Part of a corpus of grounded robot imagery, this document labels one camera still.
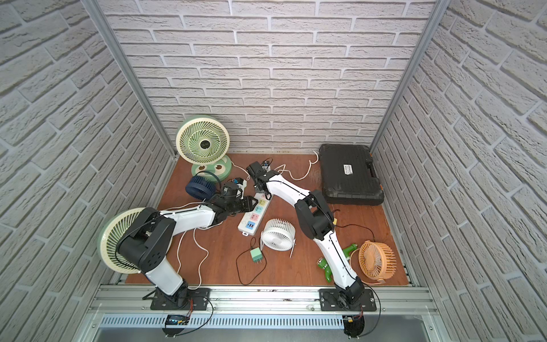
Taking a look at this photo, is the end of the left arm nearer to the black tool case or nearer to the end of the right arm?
the end of the right arm

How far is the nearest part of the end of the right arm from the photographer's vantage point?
2.46 feet

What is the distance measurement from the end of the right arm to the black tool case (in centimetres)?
34

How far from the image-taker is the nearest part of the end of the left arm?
2.46 feet
